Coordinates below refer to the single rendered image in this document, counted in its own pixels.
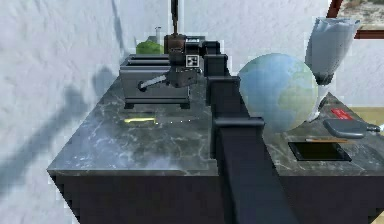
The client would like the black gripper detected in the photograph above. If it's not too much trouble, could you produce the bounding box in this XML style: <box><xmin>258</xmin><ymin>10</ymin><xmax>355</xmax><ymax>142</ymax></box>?
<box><xmin>137</xmin><ymin>33</ymin><xmax>203</xmax><ymax>93</ymax></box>

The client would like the grey metal toaster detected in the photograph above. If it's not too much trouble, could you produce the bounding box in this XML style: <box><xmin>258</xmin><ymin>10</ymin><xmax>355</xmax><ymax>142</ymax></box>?
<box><xmin>119</xmin><ymin>53</ymin><xmax>193</xmax><ymax>110</ymax></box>

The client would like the green lettuce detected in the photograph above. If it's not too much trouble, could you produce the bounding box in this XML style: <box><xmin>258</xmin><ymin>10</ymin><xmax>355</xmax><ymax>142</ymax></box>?
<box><xmin>135</xmin><ymin>40</ymin><xmax>165</xmax><ymax>56</ymax></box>

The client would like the dark upright rod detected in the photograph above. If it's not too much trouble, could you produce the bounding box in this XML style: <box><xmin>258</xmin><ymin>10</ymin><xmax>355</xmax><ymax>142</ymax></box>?
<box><xmin>170</xmin><ymin>0</ymin><xmax>180</xmax><ymax>36</ymax></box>

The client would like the dark marble counter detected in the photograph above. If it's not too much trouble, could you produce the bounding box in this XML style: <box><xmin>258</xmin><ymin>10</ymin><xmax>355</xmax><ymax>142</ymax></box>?
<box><xmin>46</xmin><ymin>53</ymin><xmax>384</xmax><ymax>224</ymax></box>

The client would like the blue green globe ball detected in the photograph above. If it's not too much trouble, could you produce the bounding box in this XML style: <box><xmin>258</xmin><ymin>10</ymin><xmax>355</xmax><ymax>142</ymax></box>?
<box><xmin>237</xmin><ymin>52</ymin><xmax>320</xmax><ymax>134</ymax></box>

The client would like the white grey vase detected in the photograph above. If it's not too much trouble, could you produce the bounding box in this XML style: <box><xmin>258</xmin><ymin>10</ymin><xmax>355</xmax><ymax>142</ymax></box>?
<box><xmin>304</xmin><ymin>16</ymin><xmax>362</xmax><ymax>123</ymax></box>

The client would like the brown framed window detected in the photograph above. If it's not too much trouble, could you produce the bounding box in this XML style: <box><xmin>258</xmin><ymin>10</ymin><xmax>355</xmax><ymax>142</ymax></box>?
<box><xmin>325</xmin><ymin>0</ymin><xmax>384</xmax><ymax>40</ymax></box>

